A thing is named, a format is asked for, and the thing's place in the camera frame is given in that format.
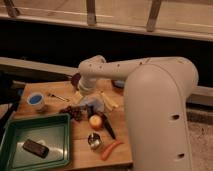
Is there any dark grape bunch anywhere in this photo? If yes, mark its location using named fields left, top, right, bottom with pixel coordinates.
left=60, top=106, right=82, bottom=122

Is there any yellow banana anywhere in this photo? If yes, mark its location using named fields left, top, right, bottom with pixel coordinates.
left=101, top=92, right=118, bottom=111

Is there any dark brown sponge block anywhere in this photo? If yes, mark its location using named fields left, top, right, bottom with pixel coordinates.
left=23, top=139, right=49, bottom=158

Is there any small metal cup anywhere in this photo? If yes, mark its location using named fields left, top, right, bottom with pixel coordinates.
left=88, top=133, right=102, bottom=150

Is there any purple bowl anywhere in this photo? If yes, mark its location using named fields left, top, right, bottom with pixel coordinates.
left=71, top=73, right=81, bottom=89

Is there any light blue towel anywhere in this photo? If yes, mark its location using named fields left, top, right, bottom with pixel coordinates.
left=79, top=97, right=105, bottom=112

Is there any red bowl blue inside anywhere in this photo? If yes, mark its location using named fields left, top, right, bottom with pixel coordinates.
left=111, top=80, right=125, bottom=89

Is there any small dark object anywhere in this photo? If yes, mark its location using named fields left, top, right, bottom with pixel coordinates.
left=87, top=106, right=94, bottom=119

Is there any black handled knife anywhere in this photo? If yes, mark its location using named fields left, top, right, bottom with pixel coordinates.
left=101, top=115, right=116, bottom=139

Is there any orange carrot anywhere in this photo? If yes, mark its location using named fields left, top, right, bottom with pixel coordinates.
left=100, top=140, right=122, bottom=161

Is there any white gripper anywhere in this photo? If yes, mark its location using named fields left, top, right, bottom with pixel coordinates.
left=72, top=78, right=96, bottom=104

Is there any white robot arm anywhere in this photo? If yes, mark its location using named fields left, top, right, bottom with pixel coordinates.
left=78, top=55, right=198, bottom=171

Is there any red yellow apple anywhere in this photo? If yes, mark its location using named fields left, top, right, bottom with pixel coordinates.
left=89, top=115, right=103, bottom=130

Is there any green plastic tray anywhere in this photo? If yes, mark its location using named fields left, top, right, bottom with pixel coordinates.
left=0, top=114, right=70, bottom=171

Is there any metal fork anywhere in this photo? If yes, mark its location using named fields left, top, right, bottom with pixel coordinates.
left=47, top=93, right=69, bottom=102

